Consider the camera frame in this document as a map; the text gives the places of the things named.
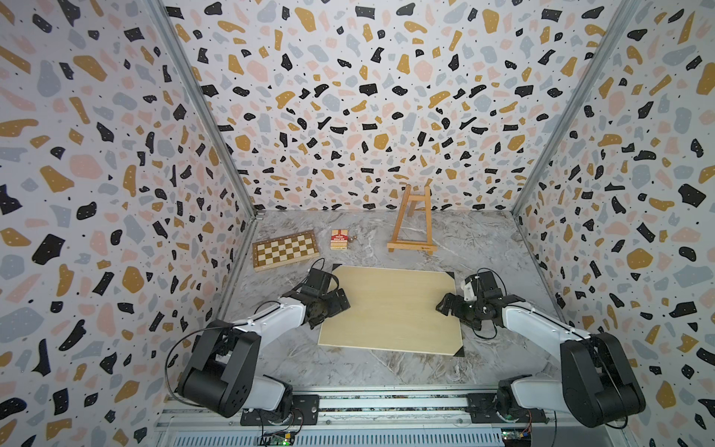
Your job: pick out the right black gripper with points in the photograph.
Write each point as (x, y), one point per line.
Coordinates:
(457, 300)

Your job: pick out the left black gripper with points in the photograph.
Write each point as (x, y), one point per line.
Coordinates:
(338, 306)

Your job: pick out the light wooden canvas board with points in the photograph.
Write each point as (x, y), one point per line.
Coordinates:
(394, 310)

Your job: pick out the wooden tabletop easel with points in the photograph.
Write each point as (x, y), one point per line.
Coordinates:
(415, 204)

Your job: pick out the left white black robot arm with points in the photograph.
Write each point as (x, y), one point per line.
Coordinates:
(221, 373)

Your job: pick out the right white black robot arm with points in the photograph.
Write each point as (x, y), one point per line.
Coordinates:
(597, 385)

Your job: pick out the wooden chess board box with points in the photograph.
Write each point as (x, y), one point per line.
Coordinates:
(282, 251)

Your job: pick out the red Texas Hold'em card box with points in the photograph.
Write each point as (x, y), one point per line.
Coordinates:
(339, 239)

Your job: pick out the green circuit board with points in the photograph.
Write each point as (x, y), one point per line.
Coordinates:
(281, 438)

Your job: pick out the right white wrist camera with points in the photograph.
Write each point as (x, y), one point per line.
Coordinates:
(467, 287)

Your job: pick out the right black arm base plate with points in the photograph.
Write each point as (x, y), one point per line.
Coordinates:
(486, 408)

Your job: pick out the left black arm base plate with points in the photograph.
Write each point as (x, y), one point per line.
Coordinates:
(298, 411)

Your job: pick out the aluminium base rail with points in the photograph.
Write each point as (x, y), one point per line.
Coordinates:
(382, 416)

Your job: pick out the right circuit board with wires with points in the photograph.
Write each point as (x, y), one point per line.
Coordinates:
(516, 437)

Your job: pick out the left aluminium corner post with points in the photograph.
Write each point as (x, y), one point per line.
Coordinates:
(160, 17)

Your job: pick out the aluminium corner post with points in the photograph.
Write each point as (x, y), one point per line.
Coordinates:
(623, 14)
(160, 17)

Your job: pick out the right aluminium corner post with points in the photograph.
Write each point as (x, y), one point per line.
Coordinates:
(623, 14)

